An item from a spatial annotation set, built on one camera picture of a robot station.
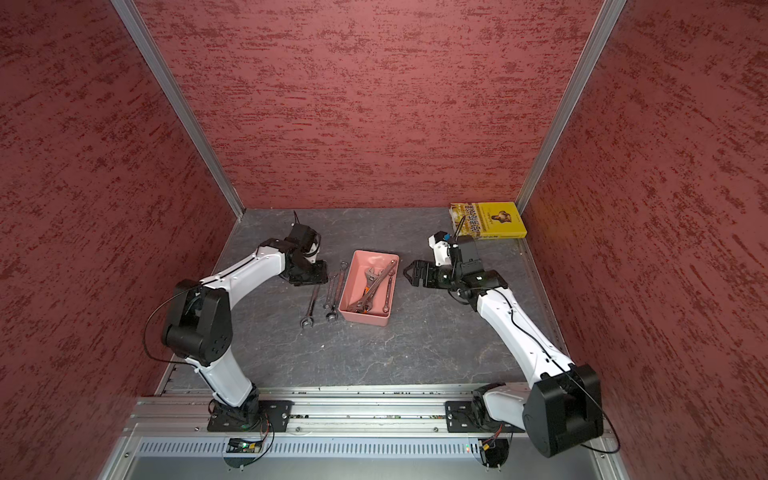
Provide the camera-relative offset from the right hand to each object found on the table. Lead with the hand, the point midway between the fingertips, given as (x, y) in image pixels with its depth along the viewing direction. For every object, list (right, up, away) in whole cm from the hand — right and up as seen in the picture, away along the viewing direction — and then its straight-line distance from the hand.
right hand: (415, 278), depth 81 cm
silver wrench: (-8, -11, +12) cm, 18 cm away
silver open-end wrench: (-9, 0, +20) cm, 22 cm away
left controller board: (-45, -40, -9) cm, 61 cm away
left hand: (-30, -3, +11) cm, 32 cm away
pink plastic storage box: (-19, -4, +18) cm, 26 cm away
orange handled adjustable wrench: (-14, -2, +19) cm, 24 cm away
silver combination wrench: (-26, -13, +11) cm, 31 cm away
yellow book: (+30, +18, +33) cm, 48 cm away
